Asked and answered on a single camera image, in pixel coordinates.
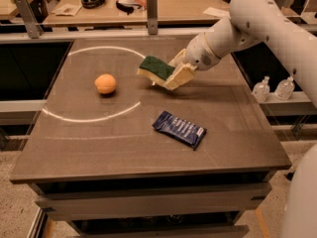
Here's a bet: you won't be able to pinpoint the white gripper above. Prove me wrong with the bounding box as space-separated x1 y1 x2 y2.
158 33 220 90

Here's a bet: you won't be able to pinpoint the green yellow sponge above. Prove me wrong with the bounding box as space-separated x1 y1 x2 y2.
137 56 174 85

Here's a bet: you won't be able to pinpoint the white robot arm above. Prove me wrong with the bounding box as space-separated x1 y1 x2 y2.
170 0 317 238

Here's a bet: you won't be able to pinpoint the blue snack bar wrapper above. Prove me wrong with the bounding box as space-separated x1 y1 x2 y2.
153 111 207 150

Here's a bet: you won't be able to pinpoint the white paper sheet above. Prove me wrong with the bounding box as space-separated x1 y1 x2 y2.
203 7 230 18

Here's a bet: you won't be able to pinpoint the orange fruit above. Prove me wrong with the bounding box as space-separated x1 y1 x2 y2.
95 73 117 94

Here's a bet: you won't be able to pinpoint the black sunglasses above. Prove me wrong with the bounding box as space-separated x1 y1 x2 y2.
116 1 143 15

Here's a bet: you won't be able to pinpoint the clear plastic bottle left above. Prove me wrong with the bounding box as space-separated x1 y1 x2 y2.
253 76 269 102

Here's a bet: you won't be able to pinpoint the clear plastic bottle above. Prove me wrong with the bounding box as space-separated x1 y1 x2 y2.
253 76 269 102
274 76 295 100

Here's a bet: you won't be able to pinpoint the clear plastic bottle right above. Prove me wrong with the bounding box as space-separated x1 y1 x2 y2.
274 76 295 100

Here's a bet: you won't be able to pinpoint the paper leaflet left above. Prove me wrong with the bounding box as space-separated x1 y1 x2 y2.
53 4 81 16

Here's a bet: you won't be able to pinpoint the grey table drawer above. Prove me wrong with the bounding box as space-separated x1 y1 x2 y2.
36 182 271 221

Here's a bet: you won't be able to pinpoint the metal bracket middle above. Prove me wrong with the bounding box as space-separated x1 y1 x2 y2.
147 0 159 35

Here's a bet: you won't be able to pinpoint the metal bracket left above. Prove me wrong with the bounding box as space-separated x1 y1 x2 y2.
14 0 43 39

